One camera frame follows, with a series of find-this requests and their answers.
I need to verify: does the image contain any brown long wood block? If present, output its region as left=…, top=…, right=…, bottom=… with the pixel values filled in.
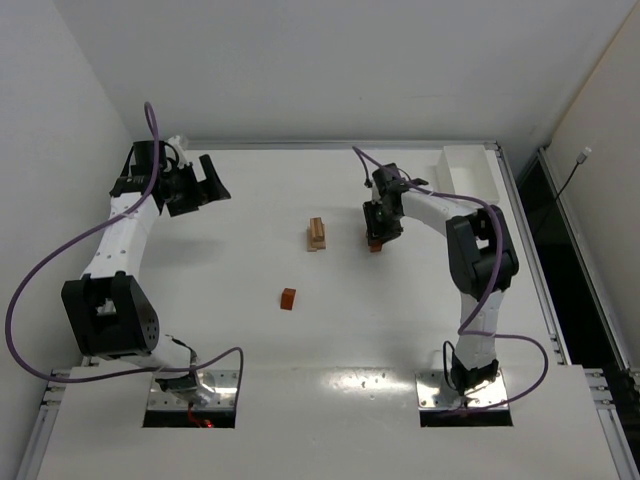
left=309, top=217, right=325, bottom=240

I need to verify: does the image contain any white perforated basket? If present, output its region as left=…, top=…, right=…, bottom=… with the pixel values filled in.
left=435, top=145, right=500, bottom=204

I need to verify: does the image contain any light long wood plank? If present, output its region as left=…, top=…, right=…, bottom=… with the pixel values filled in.
left=307, top=227, right=318, bottom=252

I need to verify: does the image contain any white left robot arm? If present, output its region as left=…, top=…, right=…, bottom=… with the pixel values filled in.
left=61, top=135, right=230, bottom=407

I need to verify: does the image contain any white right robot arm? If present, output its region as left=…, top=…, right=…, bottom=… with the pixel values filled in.
left=363, top=163, right=519, bottom=395

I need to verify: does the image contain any dark orange wood cube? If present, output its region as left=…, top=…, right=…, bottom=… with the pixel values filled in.
left=280, top=288, right=296, bottom=311

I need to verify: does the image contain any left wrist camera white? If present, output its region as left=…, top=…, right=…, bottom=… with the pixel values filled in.
left=165, top=134, right=190, bottom=167

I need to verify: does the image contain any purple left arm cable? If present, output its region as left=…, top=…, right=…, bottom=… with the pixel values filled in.
left=4, top=101, right=245, bottom=401

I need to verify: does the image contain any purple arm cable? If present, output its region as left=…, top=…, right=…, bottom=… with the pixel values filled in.
left=4, top=101, right=245, bottom=401
left=351, top=145, right=550, bottom=417

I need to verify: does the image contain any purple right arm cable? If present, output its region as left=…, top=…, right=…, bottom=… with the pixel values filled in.
left=351, top=145, right=550, bottom=417

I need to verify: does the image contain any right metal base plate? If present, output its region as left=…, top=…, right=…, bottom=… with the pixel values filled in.
left=414, top=368, right=510, bottom=414

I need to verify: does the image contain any metal base plate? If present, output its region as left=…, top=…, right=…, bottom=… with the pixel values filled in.
left=146, top=369, right=240, bottom=412
left=414, top=368, right=510, bottom=414

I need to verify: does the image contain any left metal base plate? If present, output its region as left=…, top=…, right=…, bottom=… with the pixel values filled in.
left=146, top=369, right=240, bottom=412

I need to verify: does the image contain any black wall cable white plug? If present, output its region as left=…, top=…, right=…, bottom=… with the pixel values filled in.
left=545, top=146, right=592, bottom=216

